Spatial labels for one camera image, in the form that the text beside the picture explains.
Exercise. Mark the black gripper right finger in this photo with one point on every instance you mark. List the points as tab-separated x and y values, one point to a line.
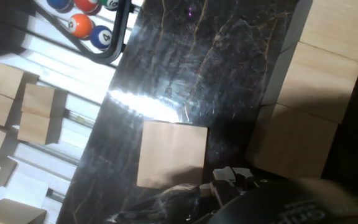
243	177

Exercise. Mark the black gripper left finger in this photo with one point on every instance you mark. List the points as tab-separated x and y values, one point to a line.
225	189

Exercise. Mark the large wooden cube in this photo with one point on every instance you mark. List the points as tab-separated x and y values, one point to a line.
319	81
337	28
291	143
172	155

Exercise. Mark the pile of spare wooden blocks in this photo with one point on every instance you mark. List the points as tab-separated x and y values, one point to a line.
26	191

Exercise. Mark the dark marble pattern mat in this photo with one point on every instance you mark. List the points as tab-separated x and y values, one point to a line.
197	62

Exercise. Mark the black triangle ball rack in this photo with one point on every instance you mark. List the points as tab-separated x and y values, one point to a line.
117	37

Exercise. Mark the blue billiard ball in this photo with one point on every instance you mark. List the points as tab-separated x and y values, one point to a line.
57	3
101	37

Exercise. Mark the green billiard ball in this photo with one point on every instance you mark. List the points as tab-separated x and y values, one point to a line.
110	3

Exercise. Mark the orange billiard ball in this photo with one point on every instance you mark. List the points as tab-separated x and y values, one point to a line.
79	25

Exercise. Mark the red billiard ball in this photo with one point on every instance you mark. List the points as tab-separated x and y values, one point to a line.
87	4

